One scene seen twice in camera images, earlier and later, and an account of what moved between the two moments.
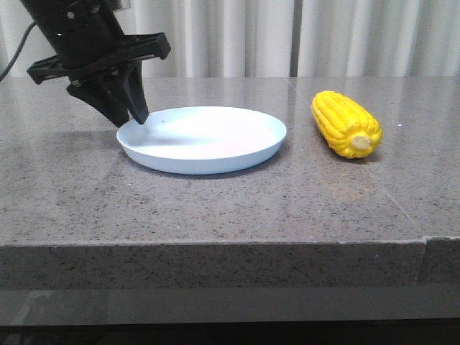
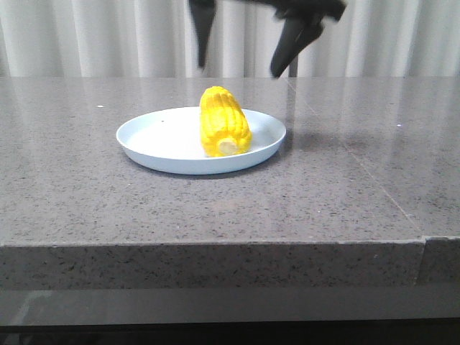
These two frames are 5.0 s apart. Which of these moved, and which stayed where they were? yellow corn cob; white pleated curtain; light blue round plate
Moved: yellow corn cob
Stayed: light blue round plate; white pleated curtain
